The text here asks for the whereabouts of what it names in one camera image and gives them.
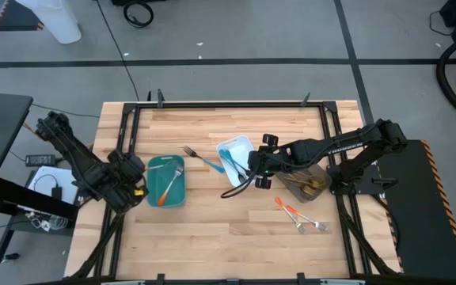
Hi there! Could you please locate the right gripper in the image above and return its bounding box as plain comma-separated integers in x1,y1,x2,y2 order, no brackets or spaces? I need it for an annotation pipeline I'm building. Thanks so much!
248,134,296,190

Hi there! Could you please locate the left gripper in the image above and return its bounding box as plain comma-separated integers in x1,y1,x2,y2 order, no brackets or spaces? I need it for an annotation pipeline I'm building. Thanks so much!
101,152,150,215

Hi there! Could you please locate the teal plastic bin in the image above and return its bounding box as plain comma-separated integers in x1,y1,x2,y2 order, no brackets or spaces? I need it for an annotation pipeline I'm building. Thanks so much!
146,154,187,209

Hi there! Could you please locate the white plastic bin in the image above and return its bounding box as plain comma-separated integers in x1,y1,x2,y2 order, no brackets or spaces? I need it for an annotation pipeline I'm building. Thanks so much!
215,135,257,188

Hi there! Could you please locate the grey translucent plastic bin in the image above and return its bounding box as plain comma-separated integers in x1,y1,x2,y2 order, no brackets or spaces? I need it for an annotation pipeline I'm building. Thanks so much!
274,163,333,204

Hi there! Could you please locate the white paper sheet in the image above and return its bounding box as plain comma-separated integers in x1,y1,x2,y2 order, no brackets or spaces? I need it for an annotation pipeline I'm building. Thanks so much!
26,165,86,206

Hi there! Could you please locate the silver aluminium extrusion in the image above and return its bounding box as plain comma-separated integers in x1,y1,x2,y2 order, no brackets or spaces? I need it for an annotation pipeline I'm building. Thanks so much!
100,279,146,285
319,279,367,285

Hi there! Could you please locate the black power adapter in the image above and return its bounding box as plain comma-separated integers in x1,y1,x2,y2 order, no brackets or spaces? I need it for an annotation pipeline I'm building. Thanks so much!
25,154,58,168

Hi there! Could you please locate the black hazard-striped platform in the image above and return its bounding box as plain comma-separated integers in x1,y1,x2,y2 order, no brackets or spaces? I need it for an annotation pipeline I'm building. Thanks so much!
376,139,456,281

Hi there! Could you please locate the white floor object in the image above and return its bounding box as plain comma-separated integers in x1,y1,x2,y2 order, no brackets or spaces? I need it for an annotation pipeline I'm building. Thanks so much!
15,0,82,45

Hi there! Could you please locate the hazard-striped floor mat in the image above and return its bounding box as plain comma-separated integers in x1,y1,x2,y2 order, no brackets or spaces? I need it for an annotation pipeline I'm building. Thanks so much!
0,0,46,32

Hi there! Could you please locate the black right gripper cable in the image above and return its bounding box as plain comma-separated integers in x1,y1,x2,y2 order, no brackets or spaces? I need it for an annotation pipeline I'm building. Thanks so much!
219,171,257,200

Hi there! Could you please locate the black metal table frame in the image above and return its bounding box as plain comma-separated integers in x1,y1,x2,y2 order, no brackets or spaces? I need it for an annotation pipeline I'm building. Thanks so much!
64,89,405,285

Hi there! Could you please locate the thin black desk cable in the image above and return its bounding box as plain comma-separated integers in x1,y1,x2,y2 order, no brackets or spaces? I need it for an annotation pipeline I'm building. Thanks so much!
29,102,102,119

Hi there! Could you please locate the tangled white cable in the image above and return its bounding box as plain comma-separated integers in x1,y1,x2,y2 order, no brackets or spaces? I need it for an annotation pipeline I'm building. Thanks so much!
28,213,70,233

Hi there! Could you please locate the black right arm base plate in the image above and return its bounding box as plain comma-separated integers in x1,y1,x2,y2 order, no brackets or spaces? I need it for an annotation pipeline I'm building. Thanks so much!
328,165,398,196

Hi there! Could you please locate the long black floor cable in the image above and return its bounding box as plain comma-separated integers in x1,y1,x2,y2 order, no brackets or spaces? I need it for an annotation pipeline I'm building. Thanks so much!
94,0,141,102

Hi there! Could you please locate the coiled black cable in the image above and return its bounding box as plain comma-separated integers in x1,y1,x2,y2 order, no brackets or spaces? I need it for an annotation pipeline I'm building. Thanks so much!
123,0,155,29

